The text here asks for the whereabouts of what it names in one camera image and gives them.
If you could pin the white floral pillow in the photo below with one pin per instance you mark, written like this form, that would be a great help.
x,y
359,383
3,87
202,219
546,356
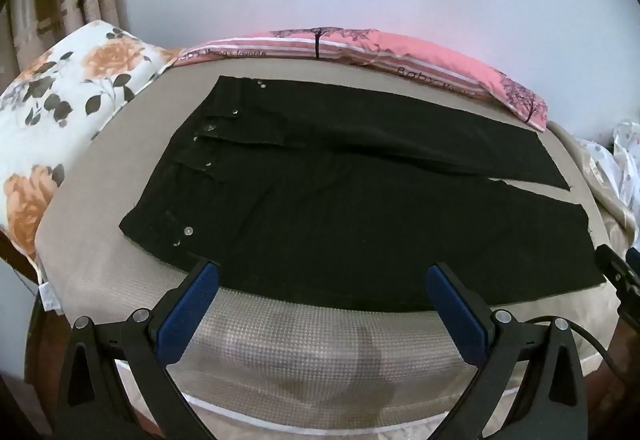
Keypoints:
x,y
75,119

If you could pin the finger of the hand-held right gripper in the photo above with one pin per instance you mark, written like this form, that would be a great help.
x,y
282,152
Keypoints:
x,y
631,305
617,270

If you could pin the black pants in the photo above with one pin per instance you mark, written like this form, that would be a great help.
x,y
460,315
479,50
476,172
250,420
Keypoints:
x,y
350,220

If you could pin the white spotted cloth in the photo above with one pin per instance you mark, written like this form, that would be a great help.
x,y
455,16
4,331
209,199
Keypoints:
x,y
627,159

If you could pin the pink tree print pillow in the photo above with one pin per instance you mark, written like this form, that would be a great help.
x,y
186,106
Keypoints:
x,y
425,49

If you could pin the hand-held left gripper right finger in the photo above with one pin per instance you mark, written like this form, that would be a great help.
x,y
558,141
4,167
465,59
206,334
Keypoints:
x,y
452,307

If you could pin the beige blanket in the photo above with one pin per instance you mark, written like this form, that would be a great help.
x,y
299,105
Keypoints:
x,y
590,159

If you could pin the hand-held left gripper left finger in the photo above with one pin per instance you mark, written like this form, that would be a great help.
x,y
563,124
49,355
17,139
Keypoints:
x,y
192,305

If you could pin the white fabric tag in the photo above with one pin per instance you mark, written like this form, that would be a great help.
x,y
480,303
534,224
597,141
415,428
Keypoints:
x,y
50,297

